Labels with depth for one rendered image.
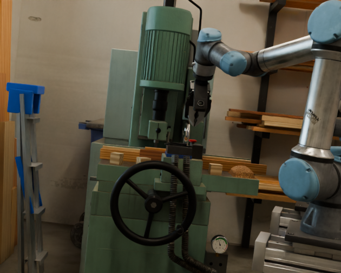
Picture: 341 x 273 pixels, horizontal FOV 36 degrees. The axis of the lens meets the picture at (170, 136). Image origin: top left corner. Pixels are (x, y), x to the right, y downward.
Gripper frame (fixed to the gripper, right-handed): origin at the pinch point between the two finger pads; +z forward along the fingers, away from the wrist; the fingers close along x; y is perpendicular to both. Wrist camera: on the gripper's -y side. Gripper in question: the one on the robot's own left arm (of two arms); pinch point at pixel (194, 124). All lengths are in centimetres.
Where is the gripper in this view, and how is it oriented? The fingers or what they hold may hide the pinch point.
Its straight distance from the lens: 187.7
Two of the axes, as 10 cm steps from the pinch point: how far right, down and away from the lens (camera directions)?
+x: -9.9, -1.1, -0.7
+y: 0.1, -5.7, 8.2
